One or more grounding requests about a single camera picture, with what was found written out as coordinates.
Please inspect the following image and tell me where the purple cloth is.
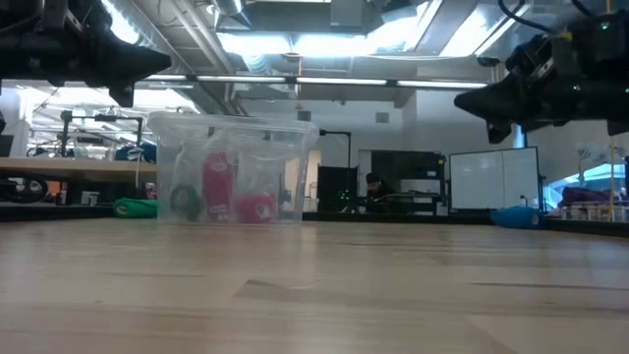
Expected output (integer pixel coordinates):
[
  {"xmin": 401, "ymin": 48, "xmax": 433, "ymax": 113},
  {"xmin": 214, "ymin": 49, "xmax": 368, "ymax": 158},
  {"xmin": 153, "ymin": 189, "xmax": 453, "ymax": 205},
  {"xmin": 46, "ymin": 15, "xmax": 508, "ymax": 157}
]
[{"xmin": 559, "ymin": 185, "xmax": 618, "ymax": 206}]

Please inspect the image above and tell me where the blue bandage roll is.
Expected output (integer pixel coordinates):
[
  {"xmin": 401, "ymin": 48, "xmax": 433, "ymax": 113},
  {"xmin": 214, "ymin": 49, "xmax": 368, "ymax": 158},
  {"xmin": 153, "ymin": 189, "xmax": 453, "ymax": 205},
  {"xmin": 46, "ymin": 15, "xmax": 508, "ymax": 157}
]
[{"xmin": 490, "ymin": 206, "xmax": 544, "ymax": 230}]

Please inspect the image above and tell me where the row of small bottles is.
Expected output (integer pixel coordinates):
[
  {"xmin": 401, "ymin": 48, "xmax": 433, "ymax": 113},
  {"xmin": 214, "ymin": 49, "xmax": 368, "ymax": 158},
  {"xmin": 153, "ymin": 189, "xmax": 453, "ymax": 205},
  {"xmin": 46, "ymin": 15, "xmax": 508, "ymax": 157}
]
[{"xmin": 559, "ymin": 204, "xmax": 629, "ymax": 222}]

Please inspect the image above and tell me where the bagged red bandage roll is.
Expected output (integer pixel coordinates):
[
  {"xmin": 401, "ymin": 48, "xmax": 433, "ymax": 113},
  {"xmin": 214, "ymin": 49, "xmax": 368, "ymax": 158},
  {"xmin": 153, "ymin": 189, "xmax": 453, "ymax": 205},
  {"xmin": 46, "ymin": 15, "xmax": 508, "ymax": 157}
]
[{"xmin": 201, "ymin": 150, "xmax": 237, "ymax": 222}]

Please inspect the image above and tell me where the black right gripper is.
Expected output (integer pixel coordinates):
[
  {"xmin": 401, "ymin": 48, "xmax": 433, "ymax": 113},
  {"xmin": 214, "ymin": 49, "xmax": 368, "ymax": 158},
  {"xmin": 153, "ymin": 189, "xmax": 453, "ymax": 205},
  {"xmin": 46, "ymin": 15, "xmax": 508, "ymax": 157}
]
[{"xmin": 453, "ymin": 13, "xmax": 629, "ymax": 146}]

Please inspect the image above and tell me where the long ceiling light strip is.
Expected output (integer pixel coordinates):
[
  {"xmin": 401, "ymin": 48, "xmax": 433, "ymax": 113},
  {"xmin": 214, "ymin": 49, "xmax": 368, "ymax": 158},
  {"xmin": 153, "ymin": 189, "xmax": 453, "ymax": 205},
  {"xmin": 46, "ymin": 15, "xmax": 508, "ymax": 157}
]
[{"xmin": 142, "ymin": 73, "xmax": 490, "ymax": 91}]

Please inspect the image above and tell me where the bagged green bandage roll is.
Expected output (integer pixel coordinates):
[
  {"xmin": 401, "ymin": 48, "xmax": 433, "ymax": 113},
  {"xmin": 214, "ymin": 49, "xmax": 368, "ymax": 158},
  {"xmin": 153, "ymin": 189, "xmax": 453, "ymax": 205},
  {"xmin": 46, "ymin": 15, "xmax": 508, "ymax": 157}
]
[{"xmin": 169, "ymin": 183, "xmax": 204, "ymax": 222}]

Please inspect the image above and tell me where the red elastic bandage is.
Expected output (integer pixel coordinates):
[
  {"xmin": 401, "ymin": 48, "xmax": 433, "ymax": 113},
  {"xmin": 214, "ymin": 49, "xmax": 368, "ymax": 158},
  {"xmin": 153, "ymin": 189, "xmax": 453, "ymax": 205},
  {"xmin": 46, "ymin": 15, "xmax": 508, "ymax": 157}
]
[{"xmin": 235, "ymin": 192, "xmax": 279, "ymax": 225}]

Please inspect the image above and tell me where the person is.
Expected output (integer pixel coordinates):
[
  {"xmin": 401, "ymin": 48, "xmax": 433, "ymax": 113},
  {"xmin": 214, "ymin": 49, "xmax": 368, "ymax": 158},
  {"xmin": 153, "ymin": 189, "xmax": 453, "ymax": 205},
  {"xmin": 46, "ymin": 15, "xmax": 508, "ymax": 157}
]
[{"xmin": 363, "ymin": 171, "xmax": 395, "ymax": 213}]

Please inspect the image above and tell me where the clear plastic storage bin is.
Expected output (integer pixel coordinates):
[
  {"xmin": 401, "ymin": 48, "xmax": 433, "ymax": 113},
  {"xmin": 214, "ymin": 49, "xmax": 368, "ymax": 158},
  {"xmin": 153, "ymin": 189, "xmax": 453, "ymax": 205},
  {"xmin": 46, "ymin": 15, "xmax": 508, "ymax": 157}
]
[{"xmin": 146, "ymin": 111, "xmax": 321, "ymax": 227}]

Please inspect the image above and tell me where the white whiteboard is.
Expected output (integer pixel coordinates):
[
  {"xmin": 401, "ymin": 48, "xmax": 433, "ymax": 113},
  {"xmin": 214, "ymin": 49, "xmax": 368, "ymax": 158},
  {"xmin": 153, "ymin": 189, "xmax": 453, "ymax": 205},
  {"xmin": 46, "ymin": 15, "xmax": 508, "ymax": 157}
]
[{"xmin": 449, "ymin": 146, "xmax": 542, "ymax": 210}]

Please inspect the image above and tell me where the long wooden workbench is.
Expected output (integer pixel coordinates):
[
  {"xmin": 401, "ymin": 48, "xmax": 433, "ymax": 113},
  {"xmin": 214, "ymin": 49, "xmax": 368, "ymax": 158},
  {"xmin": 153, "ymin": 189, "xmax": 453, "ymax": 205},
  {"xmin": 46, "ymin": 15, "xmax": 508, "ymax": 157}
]
[{"xmin": 0, "ymin": 156, "xmax": 158, "ymax": 186}]

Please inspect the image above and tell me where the clear plastic zip bag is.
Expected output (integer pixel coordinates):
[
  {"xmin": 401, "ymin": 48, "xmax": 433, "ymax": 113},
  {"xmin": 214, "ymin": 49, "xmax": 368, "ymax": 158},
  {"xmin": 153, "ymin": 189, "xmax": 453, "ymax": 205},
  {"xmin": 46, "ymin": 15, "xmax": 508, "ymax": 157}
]
[{"xmin": 229, "ymin": 147, "xmax": 292, "ymax": 226}]

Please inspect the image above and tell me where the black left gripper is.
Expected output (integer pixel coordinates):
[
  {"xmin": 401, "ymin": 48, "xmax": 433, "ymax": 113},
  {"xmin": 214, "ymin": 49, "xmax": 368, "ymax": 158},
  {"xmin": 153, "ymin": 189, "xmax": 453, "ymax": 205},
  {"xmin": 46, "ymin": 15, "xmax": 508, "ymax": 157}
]
[{"xmin": 0, "ymin": 0, "xmax": 173, "ymax": 109}]

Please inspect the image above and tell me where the blue cloth pile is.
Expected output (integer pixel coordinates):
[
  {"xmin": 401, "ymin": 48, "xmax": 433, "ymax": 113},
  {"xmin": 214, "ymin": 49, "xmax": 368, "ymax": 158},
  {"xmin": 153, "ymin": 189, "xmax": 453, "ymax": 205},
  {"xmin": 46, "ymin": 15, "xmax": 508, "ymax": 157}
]
[{"xmin": 113, "ymin": 142, "xmax": 158, "ymax": 163}]

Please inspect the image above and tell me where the black equipment shelf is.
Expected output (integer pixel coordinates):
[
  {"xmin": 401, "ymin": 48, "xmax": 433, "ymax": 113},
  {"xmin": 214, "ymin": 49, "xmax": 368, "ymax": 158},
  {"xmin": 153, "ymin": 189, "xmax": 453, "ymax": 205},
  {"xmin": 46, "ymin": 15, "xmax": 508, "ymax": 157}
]
[{"xmin": 369, "ymin": 149, "xmax": 449, "ymax": 216}]

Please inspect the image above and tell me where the black camera rig frame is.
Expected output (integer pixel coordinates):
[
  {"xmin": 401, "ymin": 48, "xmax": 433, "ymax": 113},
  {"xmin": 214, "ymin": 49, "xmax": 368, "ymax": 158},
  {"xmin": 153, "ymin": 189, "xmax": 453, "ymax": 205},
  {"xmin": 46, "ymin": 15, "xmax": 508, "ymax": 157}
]
[{"xmin": 59, "ymin": 109, "xmax": 144, "ymax": 159}]

